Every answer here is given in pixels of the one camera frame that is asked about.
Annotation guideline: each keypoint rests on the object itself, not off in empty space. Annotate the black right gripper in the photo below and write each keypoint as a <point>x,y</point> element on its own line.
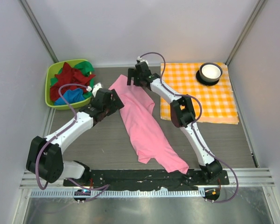
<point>135,77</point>

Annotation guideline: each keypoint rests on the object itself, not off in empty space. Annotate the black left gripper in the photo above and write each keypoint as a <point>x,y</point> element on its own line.
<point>112,102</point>

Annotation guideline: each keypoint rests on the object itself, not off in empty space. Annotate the pink t shirt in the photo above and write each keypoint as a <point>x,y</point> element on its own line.
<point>145,134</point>

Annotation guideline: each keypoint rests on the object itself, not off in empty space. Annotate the lime green plastic basket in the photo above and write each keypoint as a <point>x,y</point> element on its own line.
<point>52,71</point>

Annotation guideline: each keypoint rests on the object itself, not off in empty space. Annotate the orange checkered cloth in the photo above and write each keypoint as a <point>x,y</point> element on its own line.
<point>218,104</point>

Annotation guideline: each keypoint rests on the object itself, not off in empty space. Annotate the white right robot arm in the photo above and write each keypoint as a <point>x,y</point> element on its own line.
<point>182,116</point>

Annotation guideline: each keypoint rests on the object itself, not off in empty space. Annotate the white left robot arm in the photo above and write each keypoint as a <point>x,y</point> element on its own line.
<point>45,157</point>

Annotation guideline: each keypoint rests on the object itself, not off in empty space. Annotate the blue t shirt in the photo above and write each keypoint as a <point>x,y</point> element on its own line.
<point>71,96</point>

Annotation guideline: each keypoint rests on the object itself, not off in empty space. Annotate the green t shirt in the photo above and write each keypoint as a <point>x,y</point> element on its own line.
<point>85,66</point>

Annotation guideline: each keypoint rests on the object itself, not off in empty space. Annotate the dark red t shirt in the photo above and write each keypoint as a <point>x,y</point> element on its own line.
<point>70,78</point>

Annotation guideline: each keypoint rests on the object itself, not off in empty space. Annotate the white bowl with dark rim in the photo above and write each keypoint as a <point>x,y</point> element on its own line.
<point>209,74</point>

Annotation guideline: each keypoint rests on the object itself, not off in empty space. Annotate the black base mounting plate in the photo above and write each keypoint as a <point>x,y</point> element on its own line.
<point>149,179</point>

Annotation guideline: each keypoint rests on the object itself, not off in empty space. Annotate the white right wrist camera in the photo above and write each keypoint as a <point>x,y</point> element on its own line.
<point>140,59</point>

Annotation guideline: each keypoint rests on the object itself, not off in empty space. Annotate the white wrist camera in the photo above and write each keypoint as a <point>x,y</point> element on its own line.
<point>94,89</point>
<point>140,59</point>

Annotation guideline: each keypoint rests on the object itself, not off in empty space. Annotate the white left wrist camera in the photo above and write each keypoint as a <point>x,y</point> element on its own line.
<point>94,89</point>

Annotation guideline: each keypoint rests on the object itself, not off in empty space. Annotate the white slotted cable duct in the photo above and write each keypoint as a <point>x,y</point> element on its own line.
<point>79,193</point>

